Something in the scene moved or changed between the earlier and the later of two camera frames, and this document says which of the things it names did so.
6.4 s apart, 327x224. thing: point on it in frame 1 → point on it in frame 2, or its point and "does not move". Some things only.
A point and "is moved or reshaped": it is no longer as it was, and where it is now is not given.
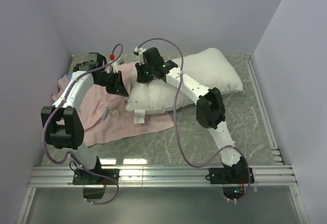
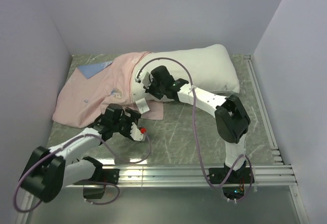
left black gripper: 118,87 → 134,117
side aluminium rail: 276,156 does not move
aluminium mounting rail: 63,176 does not move
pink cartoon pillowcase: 105,116 is moved or reshaped
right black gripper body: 145,72 → 155,89
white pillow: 207,66 is moved or reshaped
